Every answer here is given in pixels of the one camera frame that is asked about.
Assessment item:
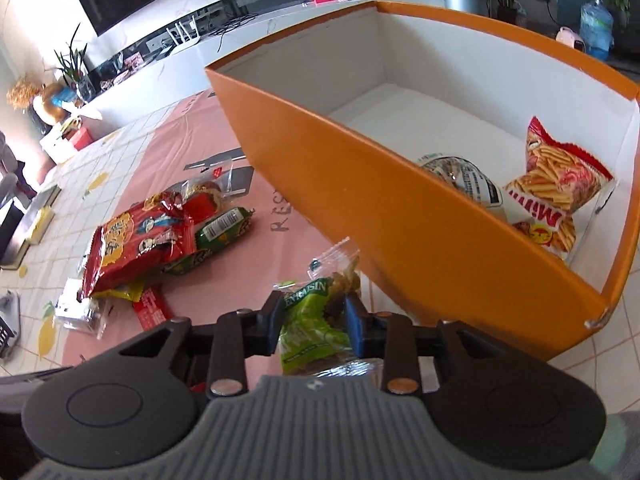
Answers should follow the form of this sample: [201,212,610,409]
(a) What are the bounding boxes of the yellow snack packet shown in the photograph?
[92,280,146,303]

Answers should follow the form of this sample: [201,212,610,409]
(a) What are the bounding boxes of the small red bar packet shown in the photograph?
[132,285,168,331]

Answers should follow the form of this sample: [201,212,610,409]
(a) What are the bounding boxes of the clear zip bag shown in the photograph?
[54,277,108,336]

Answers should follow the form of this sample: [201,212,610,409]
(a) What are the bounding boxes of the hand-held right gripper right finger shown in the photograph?
[344,293,524,396]

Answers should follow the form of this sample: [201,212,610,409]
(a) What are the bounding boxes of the white storage box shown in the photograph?
[40,132,78,163]

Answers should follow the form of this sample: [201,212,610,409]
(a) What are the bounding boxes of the green plant in glass vase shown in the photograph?
[52,22,96,101]

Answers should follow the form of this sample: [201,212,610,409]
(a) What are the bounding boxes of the green sausage with red label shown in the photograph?
[162,206,255,276]

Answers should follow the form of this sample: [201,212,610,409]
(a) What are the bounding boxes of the clear white snack packet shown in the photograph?
[417,154,506,211]

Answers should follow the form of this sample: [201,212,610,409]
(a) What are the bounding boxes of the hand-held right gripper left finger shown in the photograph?
[119,290,287,397]

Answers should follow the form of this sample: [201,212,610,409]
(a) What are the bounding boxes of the green raisin packet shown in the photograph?
[272,237,376,378]

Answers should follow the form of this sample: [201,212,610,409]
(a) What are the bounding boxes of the red fries snack packet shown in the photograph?
[502,116,618,261]

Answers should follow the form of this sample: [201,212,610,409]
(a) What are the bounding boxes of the large red snack bag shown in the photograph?
[80,192,198,301]

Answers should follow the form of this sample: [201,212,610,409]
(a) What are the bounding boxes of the red storage box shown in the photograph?
[67,127,95,151]

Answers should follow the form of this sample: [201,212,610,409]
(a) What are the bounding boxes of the white marble television cabinet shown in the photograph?
[82,0,451,133]

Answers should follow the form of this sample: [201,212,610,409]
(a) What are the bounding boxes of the blue water bottle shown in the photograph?
[580,0,614,61]

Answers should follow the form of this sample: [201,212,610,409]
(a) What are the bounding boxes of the white router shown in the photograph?
[165,17,206,56]

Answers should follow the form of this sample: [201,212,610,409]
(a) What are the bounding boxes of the orange cardboard box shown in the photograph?
[204,0,640,363]

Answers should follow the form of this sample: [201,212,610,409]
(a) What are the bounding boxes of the grey notebook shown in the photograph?
[22,185,62,221]

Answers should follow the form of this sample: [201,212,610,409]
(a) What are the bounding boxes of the small clear-wrapped red snack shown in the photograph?
[181,162,236,213]

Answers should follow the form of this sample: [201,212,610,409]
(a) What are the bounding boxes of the pink heater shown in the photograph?
[556,26,587,52]

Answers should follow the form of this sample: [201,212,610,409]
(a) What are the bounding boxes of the gold vase with dried flowers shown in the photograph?
[6,75,66,123]

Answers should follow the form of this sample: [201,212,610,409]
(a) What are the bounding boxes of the black cables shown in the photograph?
[217,14,261,53]

